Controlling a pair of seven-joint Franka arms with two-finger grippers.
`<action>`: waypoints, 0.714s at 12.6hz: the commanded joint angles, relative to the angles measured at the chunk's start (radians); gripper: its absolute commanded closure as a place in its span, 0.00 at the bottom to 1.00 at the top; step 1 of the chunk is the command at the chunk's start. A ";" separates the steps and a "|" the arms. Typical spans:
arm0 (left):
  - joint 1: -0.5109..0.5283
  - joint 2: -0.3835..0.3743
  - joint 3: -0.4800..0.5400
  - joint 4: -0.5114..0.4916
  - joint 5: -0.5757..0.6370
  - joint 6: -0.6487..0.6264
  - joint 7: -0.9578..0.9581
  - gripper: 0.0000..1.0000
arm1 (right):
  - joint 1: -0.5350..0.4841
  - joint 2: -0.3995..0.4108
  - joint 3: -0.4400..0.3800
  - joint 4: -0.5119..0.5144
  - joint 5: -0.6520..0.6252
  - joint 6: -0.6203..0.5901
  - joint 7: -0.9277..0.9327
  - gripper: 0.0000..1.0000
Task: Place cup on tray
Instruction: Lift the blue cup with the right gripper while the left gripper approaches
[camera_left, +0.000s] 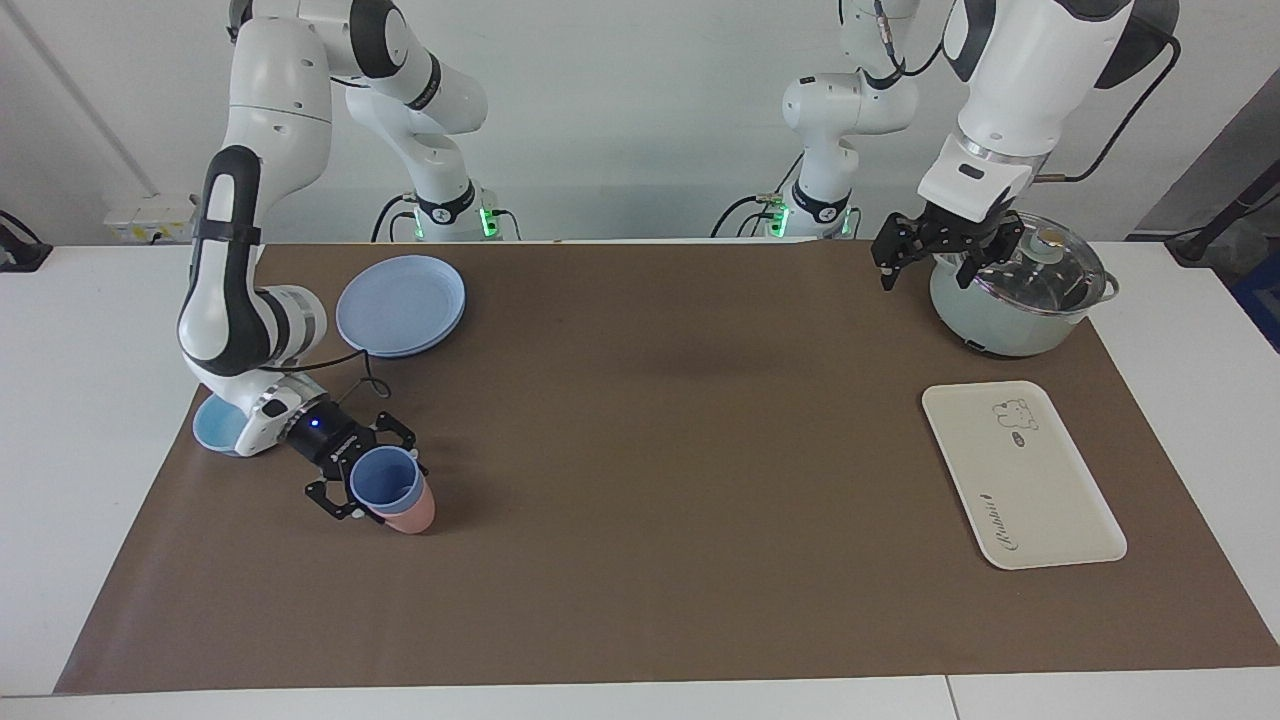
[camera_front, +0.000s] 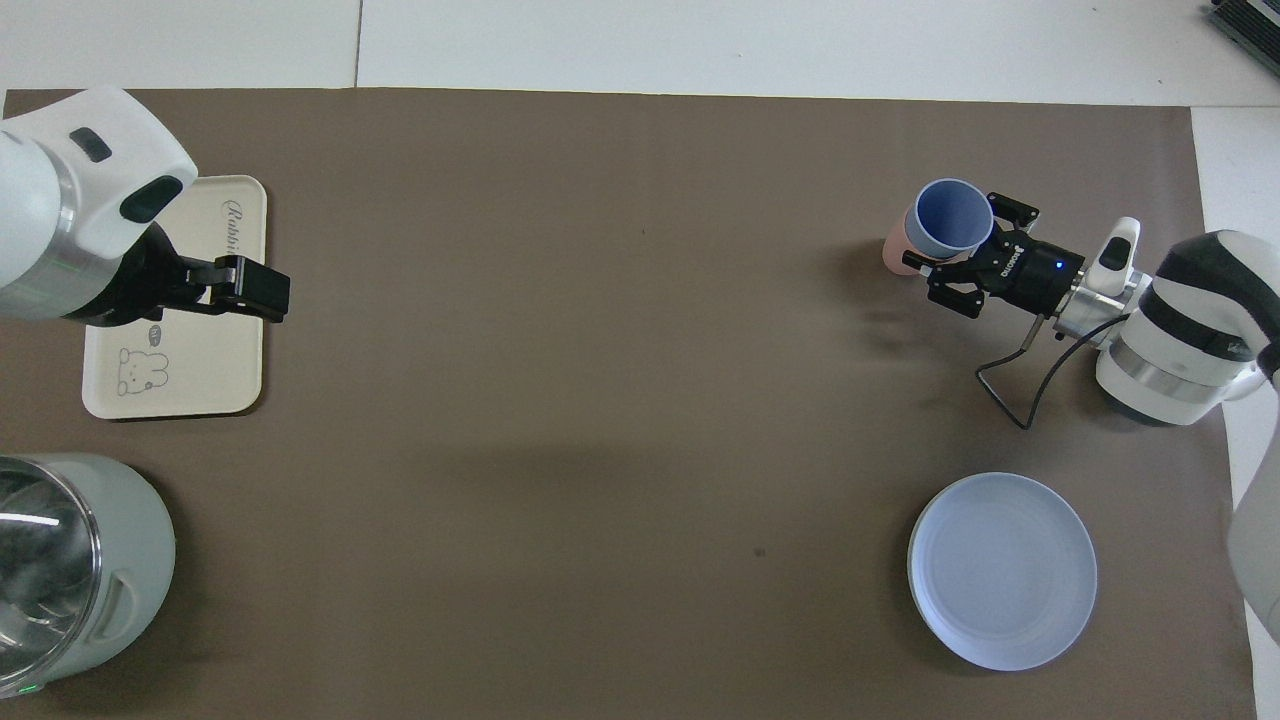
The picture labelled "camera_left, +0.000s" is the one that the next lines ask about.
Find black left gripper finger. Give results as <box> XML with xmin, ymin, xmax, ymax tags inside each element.
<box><xmin>955</xmin><ymin>228</ymin><xmax>1027</xmax><ymax>292</ymax></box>
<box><xmin>870</xmin><ymin>212</ymin><xmax>917</xmax><ymax>292</ymax></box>

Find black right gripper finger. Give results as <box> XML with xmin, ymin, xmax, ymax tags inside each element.
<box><xmin>304</xmin><ymin>476</ymin><xmax>389</xmax><ymax>525</ymax></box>
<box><xmin>360</xmin><ymin>411</ymin><xmax>420</xmax><ymax>453</ymax></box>

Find blue ribbed cup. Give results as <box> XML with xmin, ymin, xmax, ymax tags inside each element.
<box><xmin>348</xmin><ymin>445</ymin><xmax>427</xmax><ymax>517</ymax></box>

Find pink ribbed cup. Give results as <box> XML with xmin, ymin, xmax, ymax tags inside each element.
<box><xmin>368</xmin><ymin>480</ymin><xmax>438</xmax><ymax>536</ymax></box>

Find cream tray with rabbit print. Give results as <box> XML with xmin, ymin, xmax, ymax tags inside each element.
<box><xmin>920</xmin><ymin>380</ymin><xmax>1129</xmax><ymax>572</ymax></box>

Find pale green electric pot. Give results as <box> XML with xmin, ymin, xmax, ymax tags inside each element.
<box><xmin>927</xmin><ymin>212</ymin><xmax>1121</xmax><ymax>360</ymax></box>

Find glass pot lid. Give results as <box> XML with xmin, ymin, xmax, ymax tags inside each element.
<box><xmin>962</xmin><ymin>212</ymin><xmax>1111</xmax><ymax>315</ymax></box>

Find light blue bowl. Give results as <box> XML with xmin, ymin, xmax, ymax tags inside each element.
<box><xmin>191</xmin><ymin>392</ymin><xmax>253</xmax><ymax>459</ymax></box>

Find light blue plate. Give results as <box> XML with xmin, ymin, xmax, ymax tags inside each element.
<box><xmin>335</xmin><ymin>254</ymin><xmax>468</xmax><ymax>360</ymax></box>

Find brown table mat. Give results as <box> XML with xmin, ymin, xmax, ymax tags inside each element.
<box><xmin>54</xmin><ymin>240</ymin><xmax>1280</xmax><ymax>695</ymax></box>

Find blue crate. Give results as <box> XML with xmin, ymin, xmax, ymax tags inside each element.
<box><xmin>1228</xmin><ymin>245</ymin><xmax>1280</xmax><ymax>353</ymax></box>

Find black clamp on table edge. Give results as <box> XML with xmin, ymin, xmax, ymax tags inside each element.
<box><xmin>0</xmin><ymin>209</ymin><xmax>54</xmax><ymax>274</ymax></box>

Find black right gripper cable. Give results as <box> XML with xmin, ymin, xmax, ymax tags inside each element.
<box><xmin>268</xmin><ymin>343</ymin><xmax>394</xmax><ymax>403</ymax></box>

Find black left arm base cables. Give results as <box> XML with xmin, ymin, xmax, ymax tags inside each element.
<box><xmin>710</xmin><ymin>150</ymin><xmax>861</xmax><ymax>241</ymax></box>

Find black arm base cables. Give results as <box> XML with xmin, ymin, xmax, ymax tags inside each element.
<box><xmin>370</xmin><ymin>188</ymin><xmax>521</xmax><ymax>244</ymax></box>
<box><xmin>710</xmin><ymin>150</ymin><xmax>861</xmax><ymax>241</ymax></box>

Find black right arm base cables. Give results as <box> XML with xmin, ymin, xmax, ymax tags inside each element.
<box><xmin>370</xmin><ymin>188</ymin><xmax>521</xmax><ymax>244</ymax></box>

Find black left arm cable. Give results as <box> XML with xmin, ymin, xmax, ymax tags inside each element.
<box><xmin>1034</xmin><ymin>28</ymin><xmax>1183</xmax><ymax>185</ymax></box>

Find black stand with cable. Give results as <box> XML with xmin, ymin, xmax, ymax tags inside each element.
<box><xmin>1164</xmin><ymin>183</ymin><xmax>1280</xmax><ymax>268</ymax></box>

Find white wall power strip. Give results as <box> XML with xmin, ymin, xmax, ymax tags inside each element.
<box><xmin>103</xmin><ymin>194</ymin><xmax>199</xmax><ymax>245</ymax></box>

